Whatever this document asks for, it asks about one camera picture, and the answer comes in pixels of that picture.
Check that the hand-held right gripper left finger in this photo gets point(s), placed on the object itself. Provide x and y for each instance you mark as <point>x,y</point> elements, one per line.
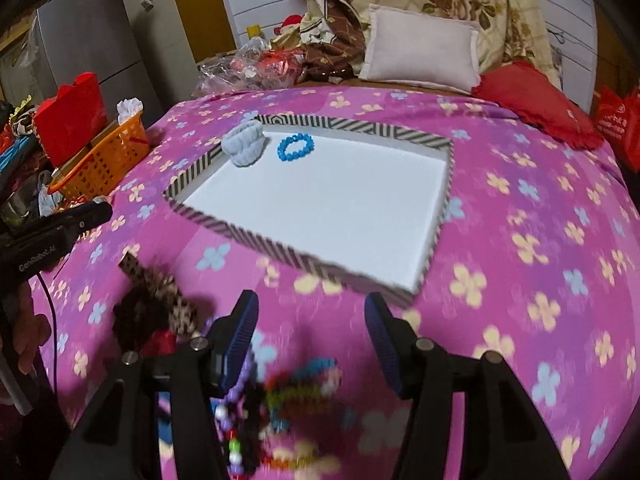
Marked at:
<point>245,330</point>

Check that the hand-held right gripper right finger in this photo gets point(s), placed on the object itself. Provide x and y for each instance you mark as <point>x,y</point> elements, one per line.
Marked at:
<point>382,340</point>

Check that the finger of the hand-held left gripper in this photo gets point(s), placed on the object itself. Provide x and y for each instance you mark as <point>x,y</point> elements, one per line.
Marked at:
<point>85,216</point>

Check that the leopard print hair bow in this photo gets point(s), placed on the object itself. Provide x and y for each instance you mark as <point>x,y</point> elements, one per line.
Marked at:
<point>170,295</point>

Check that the red scrunchie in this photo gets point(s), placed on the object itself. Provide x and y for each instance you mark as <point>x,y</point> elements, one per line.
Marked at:
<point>161,342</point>

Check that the dark brown scrunchie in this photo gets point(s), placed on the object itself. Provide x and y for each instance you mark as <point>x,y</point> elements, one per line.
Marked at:
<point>132,315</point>

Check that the striped cardboard tray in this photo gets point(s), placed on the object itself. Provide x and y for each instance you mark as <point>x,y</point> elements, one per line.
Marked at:
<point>320,200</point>

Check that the person's left hand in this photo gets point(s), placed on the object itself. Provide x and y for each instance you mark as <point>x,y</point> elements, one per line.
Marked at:
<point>30,335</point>

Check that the orange plastic basket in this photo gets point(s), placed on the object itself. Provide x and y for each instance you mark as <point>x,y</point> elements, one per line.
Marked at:
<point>107,160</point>

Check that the red gift bag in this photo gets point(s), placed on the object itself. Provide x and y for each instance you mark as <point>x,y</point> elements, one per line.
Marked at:
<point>70,120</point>

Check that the white tissue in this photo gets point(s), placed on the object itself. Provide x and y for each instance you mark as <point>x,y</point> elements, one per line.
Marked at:
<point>130,107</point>

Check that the pink floral blanket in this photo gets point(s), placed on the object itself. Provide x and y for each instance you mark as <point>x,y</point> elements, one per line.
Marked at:
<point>500,240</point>

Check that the grey refrigerator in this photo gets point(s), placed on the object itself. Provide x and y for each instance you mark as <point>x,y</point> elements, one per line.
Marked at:
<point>85,45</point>

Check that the light blue scrunchie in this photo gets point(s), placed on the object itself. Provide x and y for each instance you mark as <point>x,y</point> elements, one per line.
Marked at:
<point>245,145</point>

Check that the clear plastic bags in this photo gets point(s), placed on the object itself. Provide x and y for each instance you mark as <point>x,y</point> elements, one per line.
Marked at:
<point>240,67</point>

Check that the brown wooden door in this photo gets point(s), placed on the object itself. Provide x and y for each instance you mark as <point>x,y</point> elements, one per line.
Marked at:
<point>200,10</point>

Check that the yellow capped bottle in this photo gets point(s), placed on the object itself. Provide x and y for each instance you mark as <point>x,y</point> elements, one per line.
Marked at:
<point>255,32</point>

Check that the red santa plush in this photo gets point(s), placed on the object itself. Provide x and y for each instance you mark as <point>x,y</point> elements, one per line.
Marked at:
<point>292,25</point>

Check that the red cushion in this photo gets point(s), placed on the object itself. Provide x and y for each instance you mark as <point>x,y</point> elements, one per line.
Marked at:
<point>540,105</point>

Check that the white pillow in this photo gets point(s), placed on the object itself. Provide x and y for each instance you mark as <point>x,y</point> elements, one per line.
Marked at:
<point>420,50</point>

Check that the brown patterned quilt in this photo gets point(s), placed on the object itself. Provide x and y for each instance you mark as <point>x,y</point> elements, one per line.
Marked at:
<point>335,40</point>

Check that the red shopping bag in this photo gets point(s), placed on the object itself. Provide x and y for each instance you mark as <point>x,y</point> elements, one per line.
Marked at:
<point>620,125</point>

